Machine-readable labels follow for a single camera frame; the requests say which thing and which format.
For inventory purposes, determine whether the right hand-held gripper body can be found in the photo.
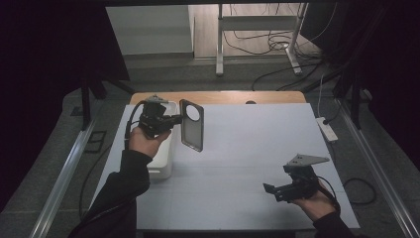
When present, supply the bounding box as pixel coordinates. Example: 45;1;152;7
273;153;331;203

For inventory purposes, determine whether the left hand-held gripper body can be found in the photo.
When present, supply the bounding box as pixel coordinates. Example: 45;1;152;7
138;94;175;139

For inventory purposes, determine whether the grey phone case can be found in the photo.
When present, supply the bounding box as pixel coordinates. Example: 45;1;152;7
178;98;205;154

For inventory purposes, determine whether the white plastic bin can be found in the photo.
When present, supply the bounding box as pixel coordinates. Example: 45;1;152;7
146;100;178;181

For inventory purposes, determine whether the person's left hand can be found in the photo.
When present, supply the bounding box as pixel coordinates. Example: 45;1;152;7
128;126;172;159

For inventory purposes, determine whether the person's right hand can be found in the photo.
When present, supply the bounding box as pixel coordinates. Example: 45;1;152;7
291;184;339;223

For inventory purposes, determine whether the white table cover board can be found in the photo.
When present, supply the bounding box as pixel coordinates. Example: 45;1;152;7
91;102;361;231

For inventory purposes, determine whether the wooden table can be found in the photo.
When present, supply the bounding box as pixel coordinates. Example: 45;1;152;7
129;91;307;106

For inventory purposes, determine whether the white power strip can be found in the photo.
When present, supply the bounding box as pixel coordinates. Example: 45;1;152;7
315;116;340;143

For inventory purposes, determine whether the black stand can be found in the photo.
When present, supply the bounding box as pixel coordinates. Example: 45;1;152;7
79;77;135;132
332;68;368;130

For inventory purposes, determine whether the white cabinet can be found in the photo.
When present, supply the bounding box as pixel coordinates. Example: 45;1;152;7
106;4;196;57

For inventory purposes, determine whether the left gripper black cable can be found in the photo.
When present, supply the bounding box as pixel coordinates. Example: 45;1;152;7
78;99;148;221

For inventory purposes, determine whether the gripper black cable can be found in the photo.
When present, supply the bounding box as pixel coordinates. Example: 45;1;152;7
78;99;148;221
317;176;378;212

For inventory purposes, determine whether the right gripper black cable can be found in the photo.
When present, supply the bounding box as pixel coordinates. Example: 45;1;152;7
317;176;378;212

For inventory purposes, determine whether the aluminium rail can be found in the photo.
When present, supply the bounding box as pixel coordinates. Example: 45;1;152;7
336;98;420;238
28;120;98;238

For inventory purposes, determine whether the white cable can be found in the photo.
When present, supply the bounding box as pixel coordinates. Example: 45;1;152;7
316;72;327;118

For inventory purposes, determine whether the white desk frame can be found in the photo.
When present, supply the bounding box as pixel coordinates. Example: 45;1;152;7
216;3;310;77

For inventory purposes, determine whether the tangle of black floor cables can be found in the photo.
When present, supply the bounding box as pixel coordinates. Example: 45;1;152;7
223;3;335;92

